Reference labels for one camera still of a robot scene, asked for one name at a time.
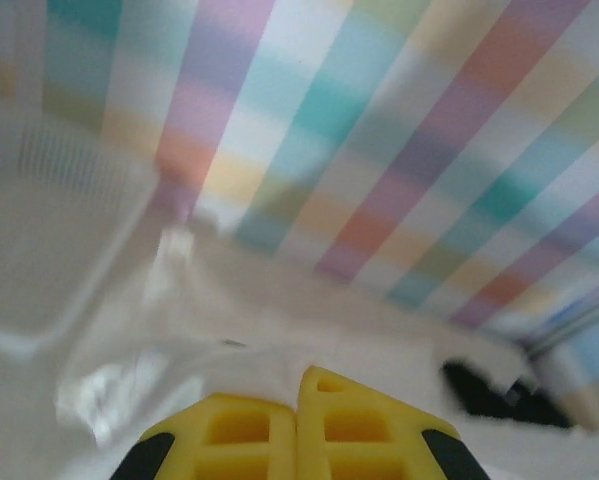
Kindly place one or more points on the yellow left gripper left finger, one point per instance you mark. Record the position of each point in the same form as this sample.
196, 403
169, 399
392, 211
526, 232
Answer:
229, 445

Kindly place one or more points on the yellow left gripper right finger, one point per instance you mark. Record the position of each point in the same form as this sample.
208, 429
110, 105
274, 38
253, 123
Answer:
379, 440

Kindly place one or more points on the white t-shirt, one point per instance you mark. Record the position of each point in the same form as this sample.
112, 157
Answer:
254, 360

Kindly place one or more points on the white plastic mesh basket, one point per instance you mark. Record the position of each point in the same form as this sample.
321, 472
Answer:
54, 225

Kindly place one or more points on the aluminium corner post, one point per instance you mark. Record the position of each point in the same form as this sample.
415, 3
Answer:
569, 330

